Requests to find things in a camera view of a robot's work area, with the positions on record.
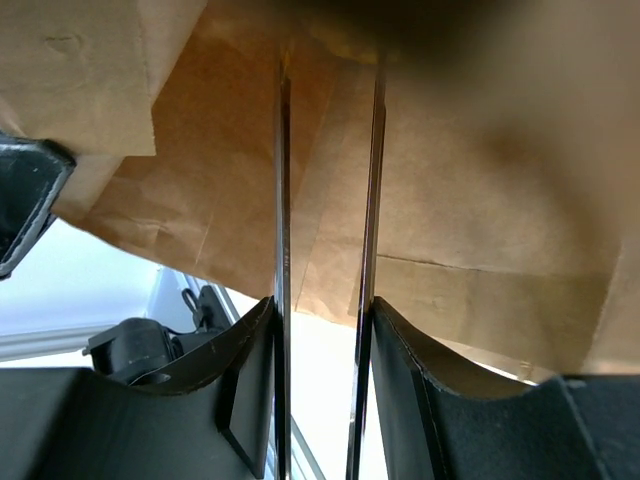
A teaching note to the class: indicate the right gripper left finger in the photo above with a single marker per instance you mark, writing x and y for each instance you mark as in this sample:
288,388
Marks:
204,416

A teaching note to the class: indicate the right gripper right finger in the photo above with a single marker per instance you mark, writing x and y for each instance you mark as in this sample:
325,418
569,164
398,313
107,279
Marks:
444,417

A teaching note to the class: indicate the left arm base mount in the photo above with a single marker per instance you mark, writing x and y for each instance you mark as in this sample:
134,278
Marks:
134,350

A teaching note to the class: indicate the metal tongs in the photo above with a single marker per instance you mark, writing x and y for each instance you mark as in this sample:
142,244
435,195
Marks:
327,237

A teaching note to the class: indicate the aluminium frame rail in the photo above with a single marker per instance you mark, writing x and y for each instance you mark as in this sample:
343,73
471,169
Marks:
42,343

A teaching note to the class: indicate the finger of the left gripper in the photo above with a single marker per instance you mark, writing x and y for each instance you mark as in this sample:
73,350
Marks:
33,173

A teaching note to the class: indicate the brown paper bag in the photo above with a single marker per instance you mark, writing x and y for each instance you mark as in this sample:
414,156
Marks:
509,216

